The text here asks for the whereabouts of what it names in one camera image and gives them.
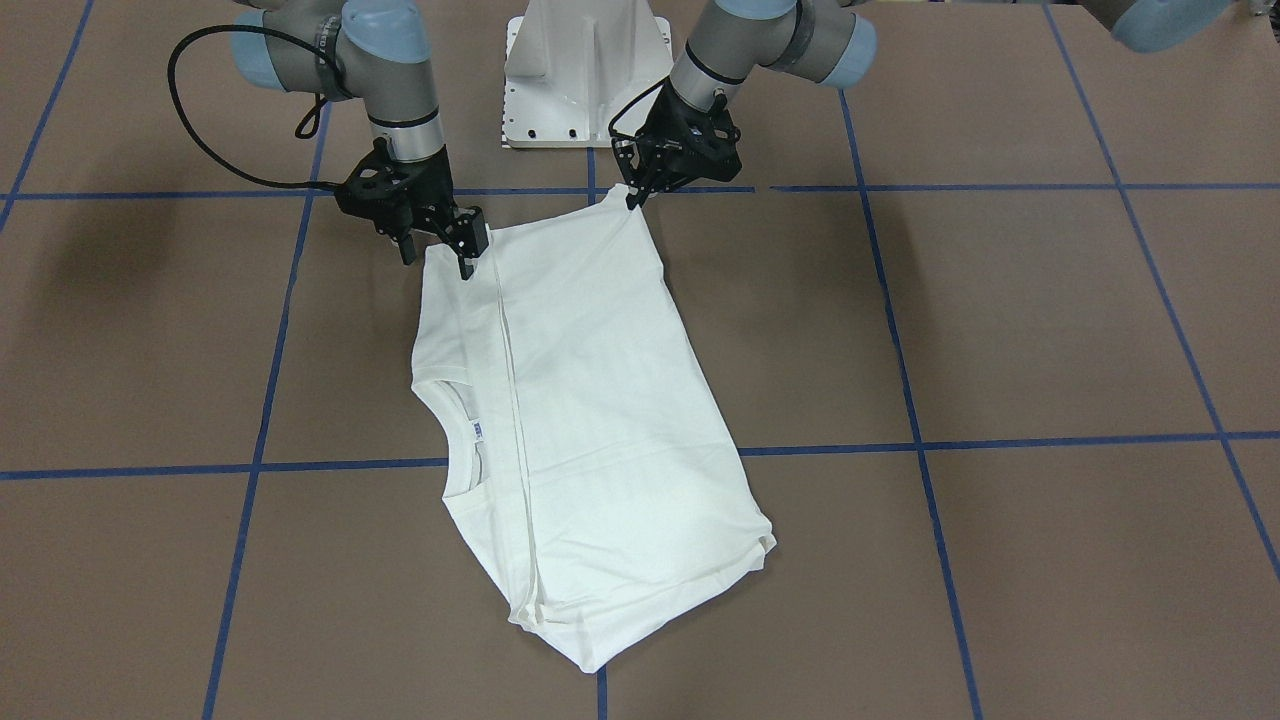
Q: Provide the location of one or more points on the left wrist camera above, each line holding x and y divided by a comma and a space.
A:
635, 157

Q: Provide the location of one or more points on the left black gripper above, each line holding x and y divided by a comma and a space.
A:
672, 128

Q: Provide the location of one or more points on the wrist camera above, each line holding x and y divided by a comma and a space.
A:
466, 233
635, 157

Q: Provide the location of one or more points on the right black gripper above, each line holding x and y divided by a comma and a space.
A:
424, 193

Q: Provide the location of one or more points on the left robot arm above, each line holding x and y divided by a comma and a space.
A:
825, 42

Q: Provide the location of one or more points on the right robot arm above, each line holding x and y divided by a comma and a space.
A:
377, 52

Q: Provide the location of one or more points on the white printed t-shirt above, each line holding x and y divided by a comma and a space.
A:
589, 467

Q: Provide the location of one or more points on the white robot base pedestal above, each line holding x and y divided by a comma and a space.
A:
572, 67

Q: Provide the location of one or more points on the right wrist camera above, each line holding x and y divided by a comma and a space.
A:
466, 233

